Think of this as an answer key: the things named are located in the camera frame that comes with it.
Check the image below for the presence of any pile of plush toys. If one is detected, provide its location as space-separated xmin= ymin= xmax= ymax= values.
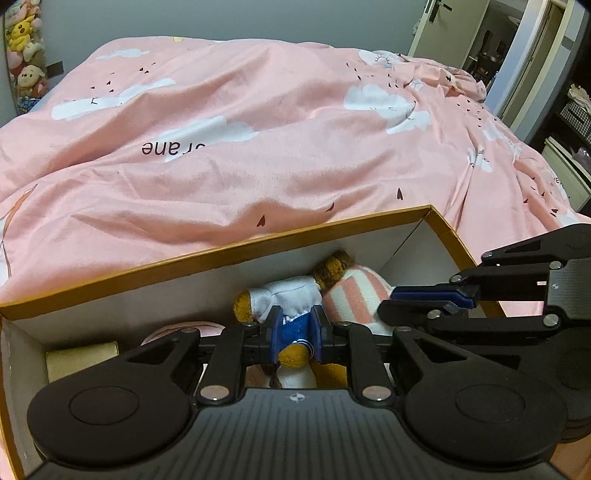
xmin=2 ymin=0 xmax=51 ymax=114

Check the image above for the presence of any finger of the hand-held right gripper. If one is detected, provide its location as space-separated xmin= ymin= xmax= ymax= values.
xmin=378 ymin=300 xmax=591 ymax=346
xmin=392 ymin=223 xmax=591 ymax=309

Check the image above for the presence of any cream door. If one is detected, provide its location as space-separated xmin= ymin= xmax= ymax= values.
xmin=408 ymin=0 xmax=491 ymax=71

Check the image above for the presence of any pink cloud print blanket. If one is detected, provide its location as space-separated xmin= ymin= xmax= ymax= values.
xmin=0 ymin=36 xmax=586 ymax=326

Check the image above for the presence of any brown bear plush toy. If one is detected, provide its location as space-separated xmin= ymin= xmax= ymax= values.
xmin=233 ymin=251 xmax=352 ymax=389

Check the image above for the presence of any pink round object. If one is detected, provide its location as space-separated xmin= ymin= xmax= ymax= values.
xmin=140 ymin=320 xmax=228 ymax=346

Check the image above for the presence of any pink striped plush toy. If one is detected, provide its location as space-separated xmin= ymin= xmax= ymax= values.
xmin=320 ymin=265 xmax=394 ymax=337

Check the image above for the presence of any white door frame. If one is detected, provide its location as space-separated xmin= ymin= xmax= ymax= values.
xmin=485 ymin=0 xmax=591 ymax=145

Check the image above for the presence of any cream cabinet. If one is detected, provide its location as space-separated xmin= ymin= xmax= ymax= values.
xmin=539 ymin=136 xmax=591 ymax=210

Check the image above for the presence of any checked storage basket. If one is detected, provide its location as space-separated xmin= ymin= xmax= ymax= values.
xmin=558 ymin=98 xmax=591 ymax=140

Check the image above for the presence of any orange cardboard box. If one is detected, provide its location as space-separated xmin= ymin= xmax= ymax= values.
xmin=0 ymin=205 xmax=509 ymax=480

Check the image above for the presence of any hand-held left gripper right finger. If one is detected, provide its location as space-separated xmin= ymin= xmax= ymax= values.
xmin=310 ymin=305 xmax=456 ymax=403

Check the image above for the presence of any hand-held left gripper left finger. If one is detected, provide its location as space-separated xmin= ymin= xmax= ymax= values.
xmin=124 ymin=305 xmax=284 ymax=405

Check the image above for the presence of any beige block in box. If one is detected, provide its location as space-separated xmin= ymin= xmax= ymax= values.
xmin=45 ymin=340 xmax=119 ymax=385

